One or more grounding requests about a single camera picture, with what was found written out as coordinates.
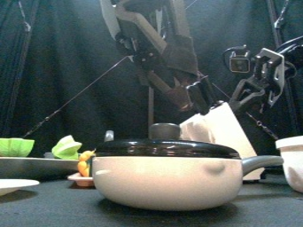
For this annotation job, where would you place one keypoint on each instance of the black frame pole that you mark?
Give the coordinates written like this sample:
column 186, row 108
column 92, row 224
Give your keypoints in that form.
column 278, row 26

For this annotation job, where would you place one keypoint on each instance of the green toy lettuce leaf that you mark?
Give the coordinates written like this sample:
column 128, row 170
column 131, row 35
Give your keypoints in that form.
column 15, row 147

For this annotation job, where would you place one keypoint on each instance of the small pink dish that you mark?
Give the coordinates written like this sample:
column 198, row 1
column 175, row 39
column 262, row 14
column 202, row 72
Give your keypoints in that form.
column 80, row 179

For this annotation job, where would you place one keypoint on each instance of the silver metal tray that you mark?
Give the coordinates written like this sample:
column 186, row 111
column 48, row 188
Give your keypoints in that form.
column 35, row 167

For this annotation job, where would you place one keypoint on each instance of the black lid with grey knob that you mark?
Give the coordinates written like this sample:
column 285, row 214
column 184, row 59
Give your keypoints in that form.
column 166, row 147

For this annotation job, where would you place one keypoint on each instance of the thin grey upright post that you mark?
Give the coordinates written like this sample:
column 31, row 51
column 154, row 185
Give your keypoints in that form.
column 151, row 106

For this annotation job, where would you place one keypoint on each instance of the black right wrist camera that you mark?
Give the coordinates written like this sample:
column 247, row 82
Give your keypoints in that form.
column 239, row 62

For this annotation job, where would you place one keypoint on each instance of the white cup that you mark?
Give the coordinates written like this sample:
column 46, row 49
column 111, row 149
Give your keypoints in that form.
column 294, row 162

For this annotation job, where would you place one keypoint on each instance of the white plate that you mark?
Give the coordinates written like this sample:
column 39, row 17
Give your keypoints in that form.
column 14, row 184

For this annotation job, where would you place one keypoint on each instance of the orange toy shrimp sushi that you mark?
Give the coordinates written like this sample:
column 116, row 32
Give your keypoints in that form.
column 83, row 164

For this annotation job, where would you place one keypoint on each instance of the white cloth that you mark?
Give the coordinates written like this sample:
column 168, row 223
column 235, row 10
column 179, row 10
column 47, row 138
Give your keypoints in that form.
column 225, row 133

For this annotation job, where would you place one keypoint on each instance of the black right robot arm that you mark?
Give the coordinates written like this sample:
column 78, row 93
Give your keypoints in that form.
column 293, row 43

